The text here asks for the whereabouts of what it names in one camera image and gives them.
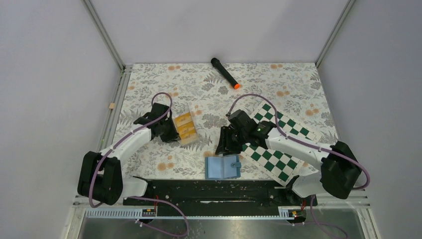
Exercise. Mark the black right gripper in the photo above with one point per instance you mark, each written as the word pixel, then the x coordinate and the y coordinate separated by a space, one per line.
pixel 225 146

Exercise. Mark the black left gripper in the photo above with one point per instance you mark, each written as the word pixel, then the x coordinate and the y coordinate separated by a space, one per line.
pixel 174 136

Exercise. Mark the blue card holder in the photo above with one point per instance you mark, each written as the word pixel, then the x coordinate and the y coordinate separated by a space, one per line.
pixel 221 168

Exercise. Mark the clear box with orange cards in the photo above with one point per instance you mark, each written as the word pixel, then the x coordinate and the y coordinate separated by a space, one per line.
pixel 183 119

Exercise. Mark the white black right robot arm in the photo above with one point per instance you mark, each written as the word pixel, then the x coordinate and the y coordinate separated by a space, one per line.
pixel 338 169

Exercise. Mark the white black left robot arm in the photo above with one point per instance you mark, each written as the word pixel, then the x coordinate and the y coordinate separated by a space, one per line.
pixel 101 177

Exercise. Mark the green white checkered board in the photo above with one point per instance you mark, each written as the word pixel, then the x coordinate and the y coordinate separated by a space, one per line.
pixel 276 162

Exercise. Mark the black marker orange tip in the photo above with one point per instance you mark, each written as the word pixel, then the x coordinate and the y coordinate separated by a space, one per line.
pixel 217 64

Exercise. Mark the floral tablecloth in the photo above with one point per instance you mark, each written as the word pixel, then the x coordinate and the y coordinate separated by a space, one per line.
pixel 294 88

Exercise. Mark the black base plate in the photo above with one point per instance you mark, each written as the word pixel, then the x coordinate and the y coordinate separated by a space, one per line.
pixel 262 192

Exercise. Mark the slotted cable duct rail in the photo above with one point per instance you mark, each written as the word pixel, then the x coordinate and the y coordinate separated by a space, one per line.
pixel 149 213

